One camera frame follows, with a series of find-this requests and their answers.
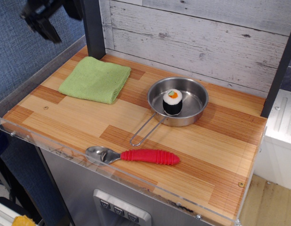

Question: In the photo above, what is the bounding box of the red handled metal spoon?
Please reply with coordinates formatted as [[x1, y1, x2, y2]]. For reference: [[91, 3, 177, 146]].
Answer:
[[85, 146, 180, 165]]

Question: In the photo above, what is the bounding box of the plush sushi roll toy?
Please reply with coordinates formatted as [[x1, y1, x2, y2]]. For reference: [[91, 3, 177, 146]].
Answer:
[[163, 89, 183, 116]]

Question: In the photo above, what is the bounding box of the silver control panel with buttons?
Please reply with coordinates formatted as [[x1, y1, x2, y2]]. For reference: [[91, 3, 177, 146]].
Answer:
[[93, 189, 152, 226]]

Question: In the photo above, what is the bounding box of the small steel frying pan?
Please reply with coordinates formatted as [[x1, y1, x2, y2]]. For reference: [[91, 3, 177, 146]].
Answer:
[[130, 77, 209, 146]]

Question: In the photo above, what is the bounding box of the white aluminium side unit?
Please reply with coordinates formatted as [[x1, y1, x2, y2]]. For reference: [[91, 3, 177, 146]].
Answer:
[[254, 89, 291, 189]]

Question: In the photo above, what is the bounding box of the green cloth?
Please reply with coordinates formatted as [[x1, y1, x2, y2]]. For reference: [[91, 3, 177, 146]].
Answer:
[[58, 56, 131, 104]]

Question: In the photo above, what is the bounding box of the dark right support post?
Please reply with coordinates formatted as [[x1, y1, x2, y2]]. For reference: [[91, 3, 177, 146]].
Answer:
[[260, 0, 291, 118]]

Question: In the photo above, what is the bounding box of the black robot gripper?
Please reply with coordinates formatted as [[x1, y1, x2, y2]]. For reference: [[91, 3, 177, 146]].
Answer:
[[20, 0, 83, 43]]

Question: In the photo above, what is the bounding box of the clear acrylic front guard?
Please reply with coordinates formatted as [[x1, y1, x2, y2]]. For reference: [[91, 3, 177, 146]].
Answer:
[[0, 109, 266, 226]]

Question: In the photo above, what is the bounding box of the yellow object bottom left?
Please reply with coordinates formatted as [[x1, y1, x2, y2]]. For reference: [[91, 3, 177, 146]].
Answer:
[[12, 215, 36, 226]]

